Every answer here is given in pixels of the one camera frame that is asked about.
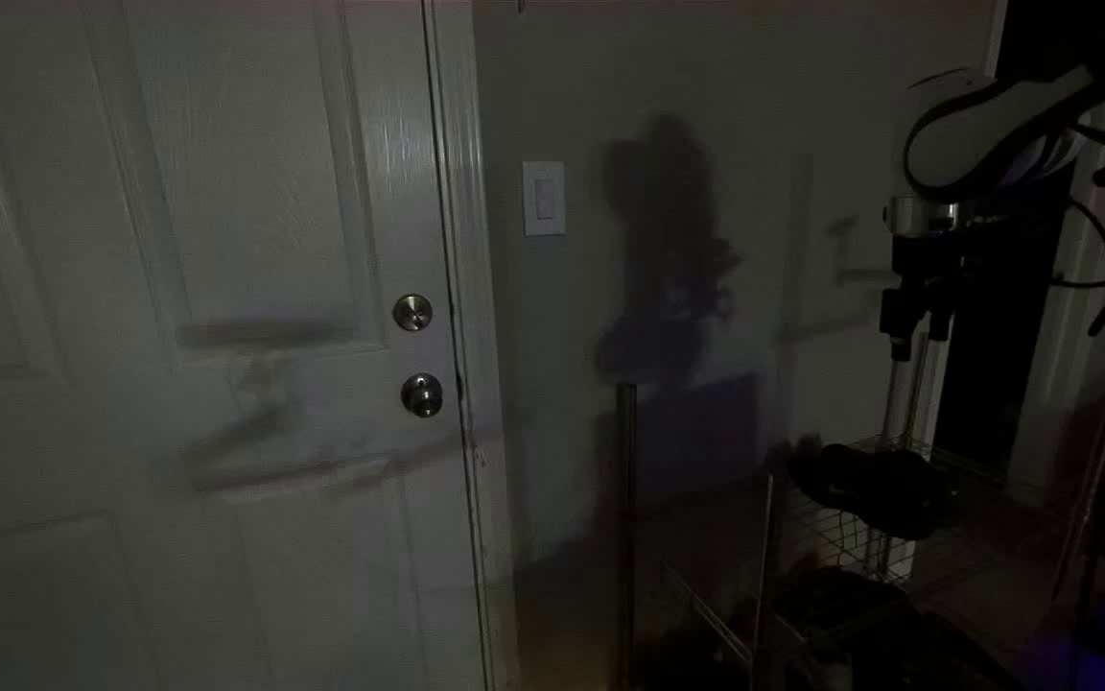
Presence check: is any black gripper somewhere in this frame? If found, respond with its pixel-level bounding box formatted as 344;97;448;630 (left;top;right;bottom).
879;192;975;366

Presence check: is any white light switch plate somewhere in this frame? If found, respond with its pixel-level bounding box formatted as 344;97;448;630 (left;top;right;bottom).
521;157;573;240

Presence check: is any black bundle in basket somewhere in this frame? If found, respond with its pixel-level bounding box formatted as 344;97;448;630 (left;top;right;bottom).
788;436;967;541

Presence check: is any thin metal stand leg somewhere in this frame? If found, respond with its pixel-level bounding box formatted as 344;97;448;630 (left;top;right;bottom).
1046;368;1105;624

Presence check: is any round metal door knob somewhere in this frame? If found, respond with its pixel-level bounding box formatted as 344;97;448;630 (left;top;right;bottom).
396;368;448;422

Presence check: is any metal deadbolt lock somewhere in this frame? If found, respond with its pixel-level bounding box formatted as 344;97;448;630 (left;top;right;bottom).
386;286;439;337

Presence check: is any white panel entry door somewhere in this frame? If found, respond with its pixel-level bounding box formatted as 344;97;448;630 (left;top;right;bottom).
0;0;494;691

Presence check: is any wire mesh basket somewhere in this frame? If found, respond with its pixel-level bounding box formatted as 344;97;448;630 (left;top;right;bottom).
757;435;967;606

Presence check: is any white door frame trim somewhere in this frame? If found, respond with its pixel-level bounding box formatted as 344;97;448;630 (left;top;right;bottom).
418;0;526;691

